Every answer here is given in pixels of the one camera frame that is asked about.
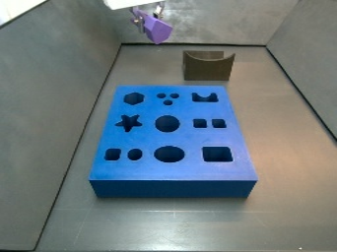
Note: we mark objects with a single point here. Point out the black curved fixture stand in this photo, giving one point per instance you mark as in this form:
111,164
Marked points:
206,65

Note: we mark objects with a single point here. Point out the purple three prong object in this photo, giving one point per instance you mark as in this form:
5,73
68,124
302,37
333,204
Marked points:
156,30

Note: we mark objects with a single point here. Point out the blue foam shape-cutout block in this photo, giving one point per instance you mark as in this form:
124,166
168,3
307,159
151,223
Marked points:
171,144

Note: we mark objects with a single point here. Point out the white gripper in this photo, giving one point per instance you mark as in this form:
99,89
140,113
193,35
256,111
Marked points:
120,4

